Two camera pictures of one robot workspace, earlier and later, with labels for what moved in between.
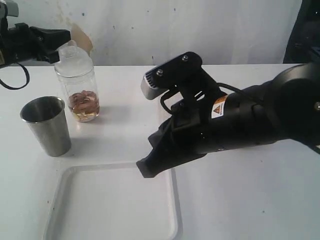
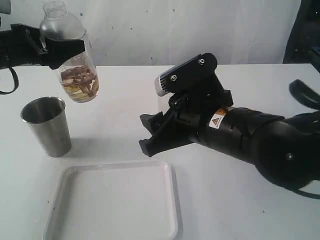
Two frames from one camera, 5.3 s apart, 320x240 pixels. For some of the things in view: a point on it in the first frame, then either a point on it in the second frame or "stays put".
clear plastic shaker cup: [82, 95] to [79, 76]
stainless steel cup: [46, 117] stays put
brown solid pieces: [84, 105] to [80, 83]
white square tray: [115, 202] stays put
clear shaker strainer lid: [74, 61] to [58, 24]
